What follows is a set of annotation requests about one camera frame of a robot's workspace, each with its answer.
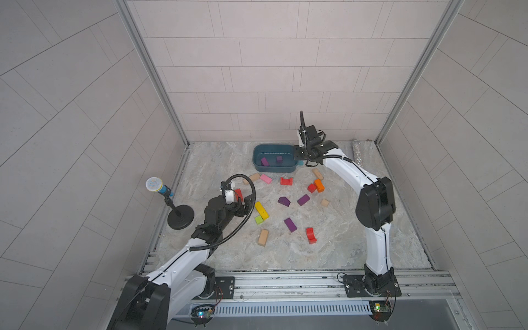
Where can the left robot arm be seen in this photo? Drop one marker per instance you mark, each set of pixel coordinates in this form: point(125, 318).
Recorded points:
point(151, 301)

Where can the teal storage bin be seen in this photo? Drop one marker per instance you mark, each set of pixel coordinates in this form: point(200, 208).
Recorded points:
point(270, 152)

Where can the purple slanted brick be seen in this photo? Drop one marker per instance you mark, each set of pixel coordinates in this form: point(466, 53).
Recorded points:
point(303, 200)

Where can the red notched brick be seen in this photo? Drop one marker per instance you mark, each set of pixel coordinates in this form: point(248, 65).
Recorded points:
point(311, 236)

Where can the red arch brick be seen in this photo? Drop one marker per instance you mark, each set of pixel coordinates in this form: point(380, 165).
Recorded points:
point(286, 182)

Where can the purple wedge brick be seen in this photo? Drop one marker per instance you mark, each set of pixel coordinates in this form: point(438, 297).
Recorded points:
point(284, 201)

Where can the purple flat brick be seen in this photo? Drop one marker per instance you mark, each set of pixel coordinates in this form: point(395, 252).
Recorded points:
point(290, 225)

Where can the aluminium mounting rail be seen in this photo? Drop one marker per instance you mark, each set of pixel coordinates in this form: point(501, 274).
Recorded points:
point(290, 285)

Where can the circuit board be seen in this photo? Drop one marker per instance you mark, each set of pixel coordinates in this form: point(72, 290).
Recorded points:
point(381, 311)
point(202, 314)

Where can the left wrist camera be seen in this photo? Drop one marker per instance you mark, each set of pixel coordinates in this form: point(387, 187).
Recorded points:
point(230, 196)

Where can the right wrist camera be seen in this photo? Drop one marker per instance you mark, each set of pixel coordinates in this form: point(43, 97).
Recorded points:
point(311, 135)

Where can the glittery silver cylinder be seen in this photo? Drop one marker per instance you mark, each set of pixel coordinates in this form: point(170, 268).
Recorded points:
point(357, 152)

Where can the right circuit board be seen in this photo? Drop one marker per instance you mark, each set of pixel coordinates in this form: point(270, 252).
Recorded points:
point(381, 311)

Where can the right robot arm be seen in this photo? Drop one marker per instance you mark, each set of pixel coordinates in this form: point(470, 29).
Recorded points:
point(374, 210)

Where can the left circuit board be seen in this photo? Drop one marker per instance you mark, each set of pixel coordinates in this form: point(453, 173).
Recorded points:
point(202, 314)

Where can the red rectangular brick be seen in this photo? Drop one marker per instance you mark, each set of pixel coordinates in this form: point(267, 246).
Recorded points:
point(238, 195)

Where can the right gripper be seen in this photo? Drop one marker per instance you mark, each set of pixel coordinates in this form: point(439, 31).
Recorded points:
point(298, 152)

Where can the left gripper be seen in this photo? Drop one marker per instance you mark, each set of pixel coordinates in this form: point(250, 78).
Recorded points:
point(247, 208)

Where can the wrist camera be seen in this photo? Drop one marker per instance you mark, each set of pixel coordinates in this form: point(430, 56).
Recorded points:
point(311, 135)
point(230, 196)

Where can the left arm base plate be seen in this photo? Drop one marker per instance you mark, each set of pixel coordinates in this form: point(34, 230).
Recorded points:
point(220, 287)

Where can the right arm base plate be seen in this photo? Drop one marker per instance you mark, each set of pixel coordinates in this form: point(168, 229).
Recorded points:
point(354, 284)

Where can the microphone on black stand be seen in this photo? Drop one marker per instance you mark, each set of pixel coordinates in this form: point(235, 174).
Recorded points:
point(179, 217)

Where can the natural wood brick front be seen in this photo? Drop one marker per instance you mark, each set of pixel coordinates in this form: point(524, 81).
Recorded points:
point(263, 237)

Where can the natural wood brick right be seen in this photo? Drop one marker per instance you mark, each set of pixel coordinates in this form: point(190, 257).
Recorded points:
point(318, 174)

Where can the long natural wood brick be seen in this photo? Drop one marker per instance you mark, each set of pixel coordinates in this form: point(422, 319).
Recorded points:
point(252, 178)

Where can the orange brick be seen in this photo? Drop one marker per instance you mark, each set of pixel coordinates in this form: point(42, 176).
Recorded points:
point(319, 185)

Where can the yellow long brick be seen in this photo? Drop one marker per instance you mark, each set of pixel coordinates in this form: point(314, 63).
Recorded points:
point(261, 211)

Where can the pink brick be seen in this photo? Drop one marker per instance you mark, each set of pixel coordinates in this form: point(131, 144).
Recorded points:
point(266, 179)

